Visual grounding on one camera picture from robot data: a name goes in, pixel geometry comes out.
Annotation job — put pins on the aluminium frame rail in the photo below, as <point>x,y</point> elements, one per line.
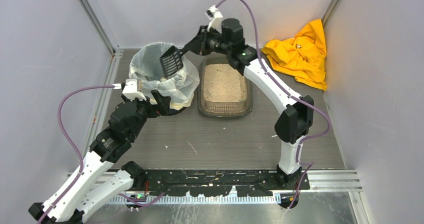
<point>320,181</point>

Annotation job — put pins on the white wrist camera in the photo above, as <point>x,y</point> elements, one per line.
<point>130,89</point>
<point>215,17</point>

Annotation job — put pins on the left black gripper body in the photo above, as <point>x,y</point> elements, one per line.
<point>154,104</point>

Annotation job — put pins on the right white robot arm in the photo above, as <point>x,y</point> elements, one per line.
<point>295,111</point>

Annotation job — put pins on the black litter scoop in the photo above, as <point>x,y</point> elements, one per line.
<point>171,61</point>

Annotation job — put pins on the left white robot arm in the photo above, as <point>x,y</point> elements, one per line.
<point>75,202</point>

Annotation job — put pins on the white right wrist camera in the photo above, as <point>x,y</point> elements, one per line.
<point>215,17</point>

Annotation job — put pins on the yellow cloth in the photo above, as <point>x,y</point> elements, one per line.
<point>302,57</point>

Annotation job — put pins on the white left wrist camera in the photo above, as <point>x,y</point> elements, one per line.
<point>130,89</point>

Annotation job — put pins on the beige cat litter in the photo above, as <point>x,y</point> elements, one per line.
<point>222,83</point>

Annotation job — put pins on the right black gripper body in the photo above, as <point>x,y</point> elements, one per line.
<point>200,40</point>

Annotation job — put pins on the brown plastic litter box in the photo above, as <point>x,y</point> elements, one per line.
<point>220,109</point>

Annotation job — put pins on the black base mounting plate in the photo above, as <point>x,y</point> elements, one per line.
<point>218,182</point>

